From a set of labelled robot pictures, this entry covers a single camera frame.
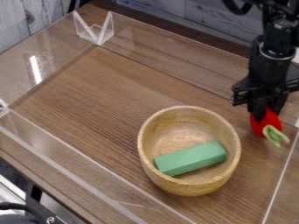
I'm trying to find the red plush tomato green stem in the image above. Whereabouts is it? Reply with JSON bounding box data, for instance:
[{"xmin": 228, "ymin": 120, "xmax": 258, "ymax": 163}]
[{"xmin": 250, "ymin": 107, "xmax": 290, "ymax": 147}]

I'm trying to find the wooden bowl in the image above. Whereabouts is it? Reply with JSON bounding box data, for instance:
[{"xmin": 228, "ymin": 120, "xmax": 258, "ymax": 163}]
[{"xmin": 137, "ymin": 106, "xmax": 242, "ymax": 197}]

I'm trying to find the clear acrylic corner bracket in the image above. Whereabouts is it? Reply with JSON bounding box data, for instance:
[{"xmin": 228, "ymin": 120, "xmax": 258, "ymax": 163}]
[{"xmin": 73, "ymin": 11, "xmax": 115, "ymax": 46}]

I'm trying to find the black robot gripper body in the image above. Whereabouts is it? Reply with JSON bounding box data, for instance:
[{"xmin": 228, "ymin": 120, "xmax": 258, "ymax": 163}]
[{"xmin": 232, "ymin": 52, "xmax": 299, "ymax": 106}]

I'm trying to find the green rectangular block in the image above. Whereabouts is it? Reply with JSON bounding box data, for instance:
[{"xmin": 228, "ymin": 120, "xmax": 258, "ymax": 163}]
[{"xmin": 154, "ymin": 141, "xmax": 228, "ymax": 177}]

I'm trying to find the black metal table frame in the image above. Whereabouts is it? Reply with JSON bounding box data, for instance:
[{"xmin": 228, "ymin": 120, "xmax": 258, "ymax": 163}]
[{"xmin": 26, "ymin": 185, "xmax": 87, "ymax": 224}]

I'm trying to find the black cable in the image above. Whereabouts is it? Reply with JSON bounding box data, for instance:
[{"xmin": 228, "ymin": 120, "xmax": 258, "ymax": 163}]
[{"xmin": 0, "ymin": 202, "xmax": 29, "ymax": 224}]

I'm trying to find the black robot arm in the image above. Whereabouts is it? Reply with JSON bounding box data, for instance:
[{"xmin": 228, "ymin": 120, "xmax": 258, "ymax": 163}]
[{"xmin": 222, "ymin": 0, "xmax": 299, "ymax": 122}]

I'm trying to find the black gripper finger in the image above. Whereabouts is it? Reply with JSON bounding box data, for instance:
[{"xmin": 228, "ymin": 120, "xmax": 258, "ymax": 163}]
[
  {"xmin": 274, "ymin": 92, "xmax": 289, "ymax": 115},
  {"xmin": 248, "ymin": 98, "xmax": 268, "ymax": 122}
]

